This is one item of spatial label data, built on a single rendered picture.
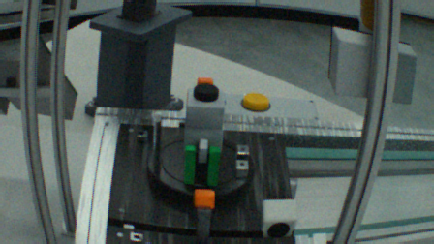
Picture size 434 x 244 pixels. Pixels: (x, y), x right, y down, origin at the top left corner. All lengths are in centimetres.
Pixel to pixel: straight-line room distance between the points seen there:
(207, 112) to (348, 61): 22
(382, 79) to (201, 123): 28
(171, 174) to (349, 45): 32
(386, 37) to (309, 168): 42
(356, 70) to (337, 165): 35
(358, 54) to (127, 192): 37
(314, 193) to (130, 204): 29
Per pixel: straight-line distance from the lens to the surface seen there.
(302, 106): 113
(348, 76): 71
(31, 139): 66
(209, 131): 84
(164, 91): 123
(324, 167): 103
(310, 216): 95
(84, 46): 157
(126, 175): 90
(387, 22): 66
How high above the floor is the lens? 149
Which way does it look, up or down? 30 degrees down
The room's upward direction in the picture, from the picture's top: 5 degrees clockwise
